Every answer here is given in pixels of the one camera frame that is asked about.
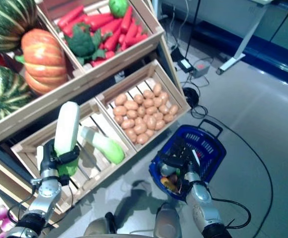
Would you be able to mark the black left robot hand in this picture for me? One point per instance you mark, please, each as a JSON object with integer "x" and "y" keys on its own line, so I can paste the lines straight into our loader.
{"x": 67, "y": 157}

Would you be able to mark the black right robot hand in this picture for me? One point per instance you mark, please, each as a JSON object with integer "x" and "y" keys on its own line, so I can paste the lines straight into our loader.
{"x": 178, "y": 156}

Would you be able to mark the long napa cabbage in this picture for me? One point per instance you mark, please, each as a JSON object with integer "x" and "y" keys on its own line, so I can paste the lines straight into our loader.
{"x": 67, "y": 124}

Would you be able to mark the blue plastic shopping basket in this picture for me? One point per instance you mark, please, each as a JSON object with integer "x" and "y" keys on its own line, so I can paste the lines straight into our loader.
{"x": 216, "y": 158}

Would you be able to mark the short bright-green napa cabbage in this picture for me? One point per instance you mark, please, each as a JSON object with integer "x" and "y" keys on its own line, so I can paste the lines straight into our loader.
{"x": 104, "y": 146}

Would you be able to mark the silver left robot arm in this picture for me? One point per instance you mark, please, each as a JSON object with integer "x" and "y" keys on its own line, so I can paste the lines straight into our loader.
{"x": 47, "y": 193}

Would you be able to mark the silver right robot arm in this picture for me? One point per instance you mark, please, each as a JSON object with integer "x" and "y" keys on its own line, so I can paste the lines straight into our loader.
{"x": 203, "y": 198}

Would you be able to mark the pale greyish napa cabbage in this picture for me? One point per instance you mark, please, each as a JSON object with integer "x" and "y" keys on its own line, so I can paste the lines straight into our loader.
{"x": 167, "y": 169}

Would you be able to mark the yellow bell pepper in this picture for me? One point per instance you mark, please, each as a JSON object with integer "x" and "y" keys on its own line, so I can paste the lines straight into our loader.
{"x": 167, "y": 183}

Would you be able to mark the brown potato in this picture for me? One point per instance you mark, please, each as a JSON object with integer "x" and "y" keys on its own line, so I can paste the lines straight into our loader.
{"x": 151, "y": 110}
{"x": 119, "y": 110}
{"x": 168, "y": 117}
{"x": 120, "y": 99}
{"x": 141, "y": 111}
{"x": 164, "y": 109}
{"x": 149, "y": 132}
{"x": 140, "y": 128}
{"x": 131, "y": 105}
{"x": 132, "y": 114}
{"x": 142, "y": 138}
{"x": 173, "y": 109}
{"x": 130, "y": 135}
{"x": 139, "y": 121}
{"x": 160, "y": 124}
{"x": 148, "y": 102}
{"x": 164, "y": 97}
{"x": 151, "y": 122}
{"x": 118, "y": 119}
{"x": 138, "y": 98}
{"x": 157, "y": 101}
{"x": 157, "y": 89}
{"x": 127, "y": 124}
{"x": 148, "y": 94}

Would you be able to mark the wooden display stand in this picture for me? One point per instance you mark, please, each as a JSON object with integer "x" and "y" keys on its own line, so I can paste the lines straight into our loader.
{"x": 47, "y": 105}

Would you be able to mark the silver right robot leg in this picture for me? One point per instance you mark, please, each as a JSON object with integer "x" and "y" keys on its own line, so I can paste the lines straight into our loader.
{"x": 167, "y": 220}

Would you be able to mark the silver robot leg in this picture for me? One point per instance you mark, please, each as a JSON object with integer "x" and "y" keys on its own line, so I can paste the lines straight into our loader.
{"x": 167, "y": 220}
{"x": 96, "y": 226}

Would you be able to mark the silver left robot leg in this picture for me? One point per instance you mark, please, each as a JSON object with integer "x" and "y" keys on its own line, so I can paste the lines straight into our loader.
{"x": 96, "y": 226}

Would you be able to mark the grey box with red button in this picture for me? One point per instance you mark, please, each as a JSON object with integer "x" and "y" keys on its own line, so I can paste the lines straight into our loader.
{"x": 201, "y": 70}

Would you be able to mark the green striped pumpkin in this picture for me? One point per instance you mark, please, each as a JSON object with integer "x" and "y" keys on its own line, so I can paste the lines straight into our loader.
{"x": 2, "y": 94}
{"x": 7, "y": 24}

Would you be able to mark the black power brick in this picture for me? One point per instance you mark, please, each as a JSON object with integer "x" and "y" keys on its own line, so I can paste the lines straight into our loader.
{"x": 185, "y": 65}

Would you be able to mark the orange pumpkin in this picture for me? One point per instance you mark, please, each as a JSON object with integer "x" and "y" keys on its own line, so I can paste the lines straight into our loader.
{"x": 44, "y": 62}

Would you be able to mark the red carrot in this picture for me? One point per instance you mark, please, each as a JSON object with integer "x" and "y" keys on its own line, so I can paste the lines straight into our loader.
{"x": 113, "y": 39}
{"x": 121, "y": 38}
{"x": 110, "y": 26}
{"x": 126, "y": 19}
{"x": 136, "y": 39}
{"x": 98, "y": 62}
{"x": 70, "y": 16}
{"x": 73, "y": 24}
{"x": 131, "y": 32}
{"x": 98, "y": 21}
{"x": 110, "y": 54}

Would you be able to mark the green broccoli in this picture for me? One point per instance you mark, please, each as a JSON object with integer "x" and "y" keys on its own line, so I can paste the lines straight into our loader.
{"x": 80, "y": 43}

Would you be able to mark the black tripod pole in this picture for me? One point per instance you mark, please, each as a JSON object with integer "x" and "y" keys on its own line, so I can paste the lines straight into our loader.
{"x": 193, "y": 27}

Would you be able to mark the white desk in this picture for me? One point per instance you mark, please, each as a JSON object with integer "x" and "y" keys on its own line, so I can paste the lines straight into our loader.
{"x": 221, "y": 12}

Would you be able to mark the light green bell pepper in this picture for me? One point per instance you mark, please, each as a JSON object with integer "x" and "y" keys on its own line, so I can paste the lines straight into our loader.
{"x": 118, "y": 7}

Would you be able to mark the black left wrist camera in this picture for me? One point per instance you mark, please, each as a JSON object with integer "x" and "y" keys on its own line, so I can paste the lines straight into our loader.
{"x": 64, "y": 180}

